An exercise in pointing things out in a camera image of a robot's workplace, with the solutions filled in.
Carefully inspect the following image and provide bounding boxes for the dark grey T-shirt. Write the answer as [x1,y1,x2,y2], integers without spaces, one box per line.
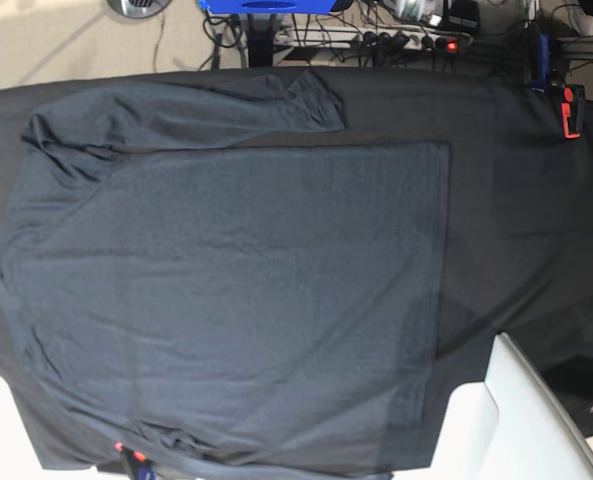
[0,72,450,479]

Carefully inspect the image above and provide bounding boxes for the black table leg stand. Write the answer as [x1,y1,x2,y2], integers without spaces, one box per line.
[239,14,284,68]

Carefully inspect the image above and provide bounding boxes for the white power strip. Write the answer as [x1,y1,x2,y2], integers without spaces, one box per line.
[274,24,474,53]

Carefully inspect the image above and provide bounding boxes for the blue plastic box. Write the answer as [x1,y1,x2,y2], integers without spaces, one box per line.
[197,0,336,15]

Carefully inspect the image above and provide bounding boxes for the red blue clamp bottom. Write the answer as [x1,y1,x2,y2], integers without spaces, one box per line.
[114,442,157,480]

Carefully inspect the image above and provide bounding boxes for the grey round floor base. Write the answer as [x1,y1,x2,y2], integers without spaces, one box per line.
[107,0,171,20]

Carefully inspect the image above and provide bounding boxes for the white chair right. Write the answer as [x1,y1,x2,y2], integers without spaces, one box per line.
[428,334,593,480]

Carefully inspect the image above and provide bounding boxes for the white chair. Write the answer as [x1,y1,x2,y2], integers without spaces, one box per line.
[428,334,593,480]
[0,377,43,480]

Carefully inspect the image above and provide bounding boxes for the red black clamp right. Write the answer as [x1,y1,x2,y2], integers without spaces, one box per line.
[560,85,586,140]

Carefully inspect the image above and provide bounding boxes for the white chair left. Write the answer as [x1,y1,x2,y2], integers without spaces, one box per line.
[0,377,43,480]

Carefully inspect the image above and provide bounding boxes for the blue clamp handle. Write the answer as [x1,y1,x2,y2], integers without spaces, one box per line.
[528,34,551,92]

